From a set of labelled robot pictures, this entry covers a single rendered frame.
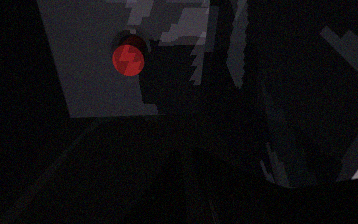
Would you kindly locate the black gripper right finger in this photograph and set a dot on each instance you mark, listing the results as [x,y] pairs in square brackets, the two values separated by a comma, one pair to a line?
[234,196]

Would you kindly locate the red peg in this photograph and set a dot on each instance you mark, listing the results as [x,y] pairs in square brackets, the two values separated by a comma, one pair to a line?
[128,58]

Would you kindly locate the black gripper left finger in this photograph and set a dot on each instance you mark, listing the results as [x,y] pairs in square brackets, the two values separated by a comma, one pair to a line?
[164,201]

